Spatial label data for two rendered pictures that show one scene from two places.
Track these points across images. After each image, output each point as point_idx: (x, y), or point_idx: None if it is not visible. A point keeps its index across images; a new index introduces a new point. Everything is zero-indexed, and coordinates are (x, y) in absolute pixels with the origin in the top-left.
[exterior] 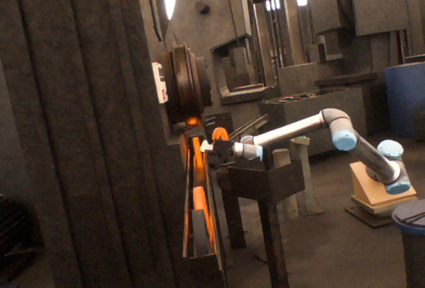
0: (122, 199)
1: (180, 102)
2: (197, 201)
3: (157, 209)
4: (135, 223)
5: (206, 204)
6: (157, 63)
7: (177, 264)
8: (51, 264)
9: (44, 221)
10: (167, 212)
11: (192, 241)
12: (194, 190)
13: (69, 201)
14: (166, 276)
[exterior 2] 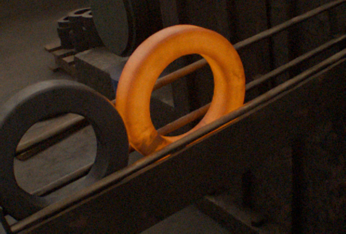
0: (242, 3)
1: None
2: (131, 62)
3: (283, 46)
4: (256, 55)
5: None
6: None
7: (306, 162)
8: (169, 65)
9: (163, 0)
10: (306, 61)
11: None
12: (160, 31)
13: None
14: (281, 171)
